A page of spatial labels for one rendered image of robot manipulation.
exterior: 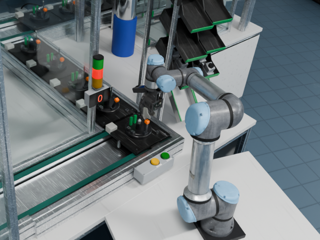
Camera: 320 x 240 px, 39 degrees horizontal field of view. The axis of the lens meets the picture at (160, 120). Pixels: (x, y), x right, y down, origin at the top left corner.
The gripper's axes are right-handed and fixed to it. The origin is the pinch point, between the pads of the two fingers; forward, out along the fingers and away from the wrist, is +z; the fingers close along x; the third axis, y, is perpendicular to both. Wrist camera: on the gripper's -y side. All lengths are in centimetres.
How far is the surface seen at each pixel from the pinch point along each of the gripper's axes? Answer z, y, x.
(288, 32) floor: 109, -116, 377
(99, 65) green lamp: -29.6, -12.8, -19.9
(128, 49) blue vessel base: 17, -76, 58
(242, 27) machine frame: 19, -56, 164
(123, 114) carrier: 11.5, -18.7, 3.2
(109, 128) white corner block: 9.7, -11.9, -11.9
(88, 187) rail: 12.5, 11.7, -43.6
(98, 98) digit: -11.7, -12.4, -19.7
